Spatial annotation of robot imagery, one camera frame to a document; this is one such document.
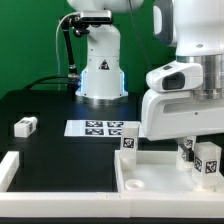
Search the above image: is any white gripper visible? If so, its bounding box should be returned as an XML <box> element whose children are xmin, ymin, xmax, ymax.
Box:
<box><xmin>141</xmin><ymin>61</ymin><xmax>224</xmax><ymax>162</ymax></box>

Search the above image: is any white square tabletop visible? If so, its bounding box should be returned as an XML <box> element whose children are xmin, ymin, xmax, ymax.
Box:
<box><xmin>114</xmin><ymin>149</ymin><xmax>224</xmax><ymax>194</ymax></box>

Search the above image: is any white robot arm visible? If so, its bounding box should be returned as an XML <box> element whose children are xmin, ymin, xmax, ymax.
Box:
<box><xmin>67</xmin><ymin>0</ymin><xmax>224</xmax><ymax>141</ymax></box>

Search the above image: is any white fiducial tag sheet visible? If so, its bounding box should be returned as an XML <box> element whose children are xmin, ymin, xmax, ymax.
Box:
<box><xmin>64</xmin><ymin>120</ymin><xmax>134</xmax><ymax>138</ymax></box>

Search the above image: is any white U-shaped fence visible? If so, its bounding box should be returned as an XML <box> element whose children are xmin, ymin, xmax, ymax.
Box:
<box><xmin>0</xmin><ymin>151</ymin><xmax>224</xmax><ymax>218</ymax></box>

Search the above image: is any black cable bundle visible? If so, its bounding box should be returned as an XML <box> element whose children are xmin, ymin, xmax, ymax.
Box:
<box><xmin>23</xmin><ymin>19</ymin><xmax>83</xmax><ymax>92</ymax></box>

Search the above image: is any camera on black mount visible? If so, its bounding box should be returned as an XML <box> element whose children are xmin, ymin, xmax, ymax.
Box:
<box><xmin>61</xmin><ymin>10</ymin><xmax>113</xmax><ymax>38</ymax></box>

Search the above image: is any grey thin cable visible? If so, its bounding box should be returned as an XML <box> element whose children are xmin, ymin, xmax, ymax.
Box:
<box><xmin>54</xmin><ymin>13</ymin><xmax>81</xmax><ymax>92</ymax></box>

